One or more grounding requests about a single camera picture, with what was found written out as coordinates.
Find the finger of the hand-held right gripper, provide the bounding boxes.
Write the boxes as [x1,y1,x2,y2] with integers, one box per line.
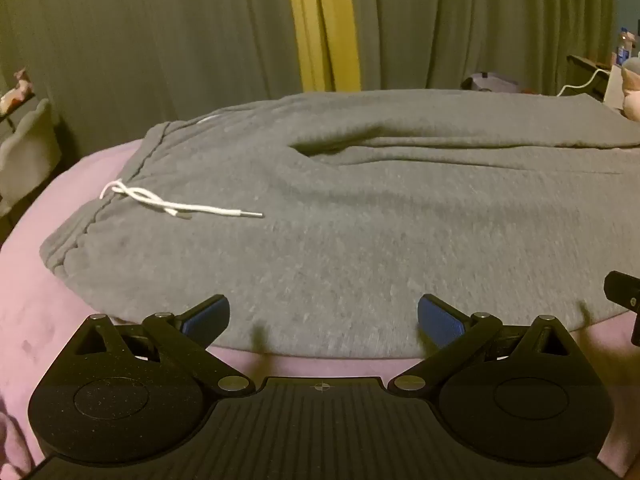
[603,270,640,347]

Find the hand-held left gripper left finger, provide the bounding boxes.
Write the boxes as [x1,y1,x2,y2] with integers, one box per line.
[74,294,253,397]

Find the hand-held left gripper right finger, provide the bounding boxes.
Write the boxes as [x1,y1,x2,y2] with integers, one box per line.
[387,293,572,397]

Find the grey sweat pants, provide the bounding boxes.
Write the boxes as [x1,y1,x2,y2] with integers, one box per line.
[39,89,640,361]

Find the pink bed blanket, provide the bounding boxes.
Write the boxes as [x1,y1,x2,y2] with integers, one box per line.
[0,140,640,480]

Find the pink grey plush toy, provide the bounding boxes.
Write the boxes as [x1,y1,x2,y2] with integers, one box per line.
[619,57,640,122]

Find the dark side table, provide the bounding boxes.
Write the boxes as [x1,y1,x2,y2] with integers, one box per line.
[566,54,615,103]

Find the grey cushioned chair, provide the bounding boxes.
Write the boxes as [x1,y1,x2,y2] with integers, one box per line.
[0,98,64,217]

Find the clear water bottle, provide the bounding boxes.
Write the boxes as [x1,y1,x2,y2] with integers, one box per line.
[614,27,633,67]

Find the grey curtain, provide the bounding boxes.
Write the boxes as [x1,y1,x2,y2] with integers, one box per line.
[350,0,623,97]
[0,0,303,148]

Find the small pink figure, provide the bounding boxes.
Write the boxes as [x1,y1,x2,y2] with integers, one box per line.
[0,66,34,114]

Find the yellow curtain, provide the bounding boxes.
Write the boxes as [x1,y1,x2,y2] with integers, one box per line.
[281,0,362,94]

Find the white cable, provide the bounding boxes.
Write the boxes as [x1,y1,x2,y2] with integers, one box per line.
[556,66,610,97]

